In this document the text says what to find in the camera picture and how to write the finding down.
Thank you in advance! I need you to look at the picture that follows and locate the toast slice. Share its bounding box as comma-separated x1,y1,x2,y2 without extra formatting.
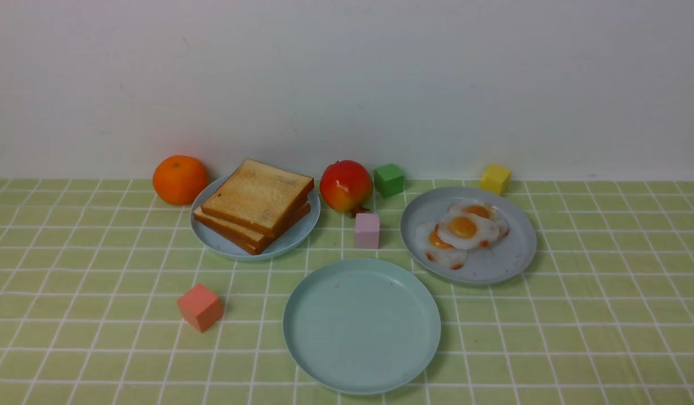
193,207,273,255
200,159,314,237
196,201,312,245

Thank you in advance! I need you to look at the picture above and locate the fried egg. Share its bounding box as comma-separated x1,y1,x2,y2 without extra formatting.
414,222,468,270
435,213,501,250
448,198,511,237

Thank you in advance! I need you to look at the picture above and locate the red yellow apple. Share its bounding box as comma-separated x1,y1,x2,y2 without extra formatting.
319,160,373,218

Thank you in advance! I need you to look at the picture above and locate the pink cube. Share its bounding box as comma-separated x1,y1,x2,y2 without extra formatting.
354,213,381,249

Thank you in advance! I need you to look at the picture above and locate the green cube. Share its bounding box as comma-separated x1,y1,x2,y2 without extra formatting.
373,163,404,199

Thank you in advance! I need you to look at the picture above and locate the light blue bread plate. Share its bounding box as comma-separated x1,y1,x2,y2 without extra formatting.
190,189,321,262

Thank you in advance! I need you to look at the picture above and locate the teal centre plate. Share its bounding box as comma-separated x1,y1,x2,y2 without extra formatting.
282,258,441,395

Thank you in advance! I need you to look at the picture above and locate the yellow cube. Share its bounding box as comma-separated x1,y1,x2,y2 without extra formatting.
480,164,512,196

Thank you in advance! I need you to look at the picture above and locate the orange fruit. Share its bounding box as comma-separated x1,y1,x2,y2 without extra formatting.
152,155,210,206

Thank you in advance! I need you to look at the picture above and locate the grey egg plate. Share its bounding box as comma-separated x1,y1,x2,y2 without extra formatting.
399,187,537,285

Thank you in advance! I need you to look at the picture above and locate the salmon red cube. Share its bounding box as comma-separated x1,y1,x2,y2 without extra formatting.
177,283,224,333

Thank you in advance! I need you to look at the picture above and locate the green checked tablecloth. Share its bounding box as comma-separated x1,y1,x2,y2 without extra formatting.
0,178,694,404

